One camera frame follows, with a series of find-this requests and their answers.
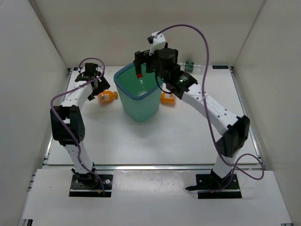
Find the orange juice bottle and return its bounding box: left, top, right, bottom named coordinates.
left=160, top=92, right=176, bottom=105
left=98, top=90, right=118, bottom=103

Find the red-label clear water bottle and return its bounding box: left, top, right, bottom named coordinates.
left=137, top=73, right=147, bottom=97

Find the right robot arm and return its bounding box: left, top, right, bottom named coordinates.
left=133, top=48, right=250, bottom=188

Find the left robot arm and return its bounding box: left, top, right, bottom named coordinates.
left=50, top=63, right=110, bottom=188

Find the green plastic bin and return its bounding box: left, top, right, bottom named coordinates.
left=113, top=63, right=163, bottom=122

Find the green-label clear bottle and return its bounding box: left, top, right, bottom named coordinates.
left=179, top=61, right=204, bottom=74

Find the dark blue right sticker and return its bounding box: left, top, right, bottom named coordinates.
left=212, top=65, right=229, bottom=70

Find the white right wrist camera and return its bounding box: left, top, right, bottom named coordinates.
left=147, top=32, right=166, bottom=56

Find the aluminium table edge rail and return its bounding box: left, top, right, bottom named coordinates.
left=42, top=164, right=261, bottom=170

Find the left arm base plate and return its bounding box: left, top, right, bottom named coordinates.
left=69, top=174, right=113, bottom=198

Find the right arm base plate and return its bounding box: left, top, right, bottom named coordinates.
left=185, top=173, right=242, bottom=199

